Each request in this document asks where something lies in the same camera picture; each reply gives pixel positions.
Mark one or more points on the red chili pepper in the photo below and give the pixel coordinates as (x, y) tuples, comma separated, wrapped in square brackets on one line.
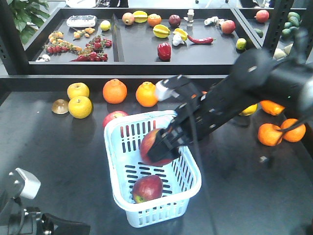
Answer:
[(203, 41)]

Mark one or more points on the orange with nub centre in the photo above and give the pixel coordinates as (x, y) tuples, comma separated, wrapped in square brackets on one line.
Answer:
[(145, 94)]

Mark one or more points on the black fruit display stand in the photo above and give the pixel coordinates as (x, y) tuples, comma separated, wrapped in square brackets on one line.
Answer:
[(247, 188)]

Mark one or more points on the orange with nub left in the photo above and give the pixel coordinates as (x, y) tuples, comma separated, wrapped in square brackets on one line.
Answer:
[(114, 91)]

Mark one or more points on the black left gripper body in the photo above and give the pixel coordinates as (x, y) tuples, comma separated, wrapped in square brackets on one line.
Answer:
[(29, 221)]

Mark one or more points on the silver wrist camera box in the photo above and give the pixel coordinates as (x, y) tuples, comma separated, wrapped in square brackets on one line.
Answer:
[(21, 183)]

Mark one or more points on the red apple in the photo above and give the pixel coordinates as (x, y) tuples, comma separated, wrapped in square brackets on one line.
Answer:
[(147, 188), (146, 145), (112, 116)]

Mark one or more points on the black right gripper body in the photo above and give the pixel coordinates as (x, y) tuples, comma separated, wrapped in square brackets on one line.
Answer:
[(194, 120)]

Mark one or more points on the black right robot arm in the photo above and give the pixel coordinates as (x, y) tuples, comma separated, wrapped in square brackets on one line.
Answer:
[(255, 76)]

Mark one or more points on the yellow round citrus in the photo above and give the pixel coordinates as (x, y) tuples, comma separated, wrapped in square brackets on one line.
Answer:
[(80, 107), (77, 89)]

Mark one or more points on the small orange left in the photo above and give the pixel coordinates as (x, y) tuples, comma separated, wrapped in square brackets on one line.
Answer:
[(270, 134)]

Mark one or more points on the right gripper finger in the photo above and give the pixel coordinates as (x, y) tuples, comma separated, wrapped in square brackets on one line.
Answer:
[(164, 145)]

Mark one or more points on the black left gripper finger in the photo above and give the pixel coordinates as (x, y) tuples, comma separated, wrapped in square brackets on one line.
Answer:
[(58, 226)]

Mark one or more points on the red bell pepper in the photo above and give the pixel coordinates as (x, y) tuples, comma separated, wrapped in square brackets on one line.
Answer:
[(164, 51)]

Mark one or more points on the small orange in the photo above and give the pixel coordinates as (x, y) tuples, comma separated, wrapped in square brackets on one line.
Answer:
[(295, 134), (270, 134)]

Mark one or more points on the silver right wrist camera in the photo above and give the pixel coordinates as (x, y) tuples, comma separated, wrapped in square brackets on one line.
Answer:
[(163, 91)]

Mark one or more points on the white garlic bulb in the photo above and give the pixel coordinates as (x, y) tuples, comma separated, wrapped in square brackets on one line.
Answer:
[(177, 40)]

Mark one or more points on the green potted plant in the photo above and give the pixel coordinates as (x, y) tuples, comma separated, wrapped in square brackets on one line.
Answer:
[(28, 16)]

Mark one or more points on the small orange right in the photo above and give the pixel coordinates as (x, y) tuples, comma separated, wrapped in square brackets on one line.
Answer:
[(295, 134)]

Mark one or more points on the orange with nub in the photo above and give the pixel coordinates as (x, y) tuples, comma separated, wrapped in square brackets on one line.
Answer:
[(145, 94), (271, 107), (114, 91)]

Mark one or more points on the white electronic scale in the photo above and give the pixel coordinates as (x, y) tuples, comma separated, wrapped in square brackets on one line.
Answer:
[(81, 21)]

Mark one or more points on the light blue plastic basket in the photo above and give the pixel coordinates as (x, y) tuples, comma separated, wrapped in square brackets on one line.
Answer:
[(181, 178)]

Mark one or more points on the red apple beside basket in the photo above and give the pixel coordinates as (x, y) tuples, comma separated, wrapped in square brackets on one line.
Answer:
[(112, 116)]

